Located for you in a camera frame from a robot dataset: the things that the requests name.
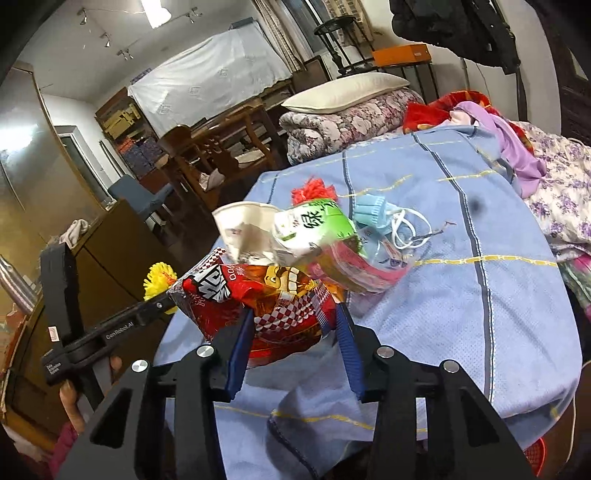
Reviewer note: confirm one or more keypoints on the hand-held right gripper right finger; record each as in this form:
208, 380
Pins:
351, 360

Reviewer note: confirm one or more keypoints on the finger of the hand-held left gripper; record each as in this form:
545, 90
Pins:
157, 310

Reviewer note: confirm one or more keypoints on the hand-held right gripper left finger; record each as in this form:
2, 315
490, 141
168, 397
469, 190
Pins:
238, 360

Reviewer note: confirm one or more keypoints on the yellow yarn pompom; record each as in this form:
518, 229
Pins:
159, 279

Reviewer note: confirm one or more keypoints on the red snack bag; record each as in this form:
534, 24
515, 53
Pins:
277, 314

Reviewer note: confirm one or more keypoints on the clear plastic packet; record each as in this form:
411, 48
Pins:
355, 272

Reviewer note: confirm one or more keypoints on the white paper cup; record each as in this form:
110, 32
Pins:
240, 226

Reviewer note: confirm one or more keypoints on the green and white packet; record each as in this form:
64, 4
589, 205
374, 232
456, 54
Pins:
314, 226

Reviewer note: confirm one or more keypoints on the blue face mask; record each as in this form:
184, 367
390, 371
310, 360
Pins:
371, 210

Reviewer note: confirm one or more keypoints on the red yarn pompom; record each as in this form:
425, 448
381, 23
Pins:
309, 191

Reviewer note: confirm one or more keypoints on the red plastic basket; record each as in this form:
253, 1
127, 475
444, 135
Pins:
533, 457

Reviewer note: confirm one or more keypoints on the person's left forearm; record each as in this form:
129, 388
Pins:
67, 443

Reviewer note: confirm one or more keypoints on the person's left hand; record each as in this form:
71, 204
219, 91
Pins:
74, 406

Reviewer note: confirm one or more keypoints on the steel thermos bottle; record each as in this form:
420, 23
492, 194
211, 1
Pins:
16, 286

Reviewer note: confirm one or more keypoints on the beige cloth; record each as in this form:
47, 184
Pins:
76, 233

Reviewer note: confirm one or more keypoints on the brown wooden cabinet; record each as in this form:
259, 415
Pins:
115, 258

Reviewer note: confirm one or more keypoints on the grey upholstered chair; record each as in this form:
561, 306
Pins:
134, 194

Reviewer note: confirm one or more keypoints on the blue checked bed sheet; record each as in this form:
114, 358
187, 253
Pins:
461, 300

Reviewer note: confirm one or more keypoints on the glossy beige wardrobe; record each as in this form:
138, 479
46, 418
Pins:
27, 161

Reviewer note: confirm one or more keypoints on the wooden shelf with boxes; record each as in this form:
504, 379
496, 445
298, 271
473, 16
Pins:
124, 138

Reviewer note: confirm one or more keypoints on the wooden chair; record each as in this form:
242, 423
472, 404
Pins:
178, 138
261, 138

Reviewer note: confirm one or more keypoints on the floral folded quilt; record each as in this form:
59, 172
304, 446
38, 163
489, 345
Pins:
351, 124

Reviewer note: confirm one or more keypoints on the white dust cover cloth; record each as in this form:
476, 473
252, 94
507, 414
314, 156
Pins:
207, 78

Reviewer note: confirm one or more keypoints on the pastel tie-dye quilt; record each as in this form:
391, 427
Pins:
577, 286

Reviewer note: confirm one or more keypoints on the red blanket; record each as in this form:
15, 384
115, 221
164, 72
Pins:
418, 115

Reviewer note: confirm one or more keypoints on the ceiling track spotlights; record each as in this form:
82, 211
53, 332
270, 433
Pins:
107, 39

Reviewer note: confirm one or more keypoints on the cream pillow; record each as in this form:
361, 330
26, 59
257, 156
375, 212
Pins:
341, 92

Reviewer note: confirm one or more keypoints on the lilac garment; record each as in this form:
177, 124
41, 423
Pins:
517, 147

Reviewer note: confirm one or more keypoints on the purple floral pajamas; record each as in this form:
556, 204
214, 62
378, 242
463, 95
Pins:
563, 194

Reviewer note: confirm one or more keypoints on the black metal side table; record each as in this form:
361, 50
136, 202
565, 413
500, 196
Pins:
418, 78

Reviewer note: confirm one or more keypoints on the ceiling lamp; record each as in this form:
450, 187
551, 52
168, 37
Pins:
157, 14

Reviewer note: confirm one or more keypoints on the beige curtain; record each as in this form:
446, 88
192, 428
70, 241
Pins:
277, 27

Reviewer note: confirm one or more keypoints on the flat orange box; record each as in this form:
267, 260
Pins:
397, 55

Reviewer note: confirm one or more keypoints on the black round stool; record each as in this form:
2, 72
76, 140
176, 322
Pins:
337, 22

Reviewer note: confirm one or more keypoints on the dark carved folding screen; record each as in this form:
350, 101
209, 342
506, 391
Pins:
575, 92

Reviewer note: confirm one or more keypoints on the black jacket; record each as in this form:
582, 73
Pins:
443, 23

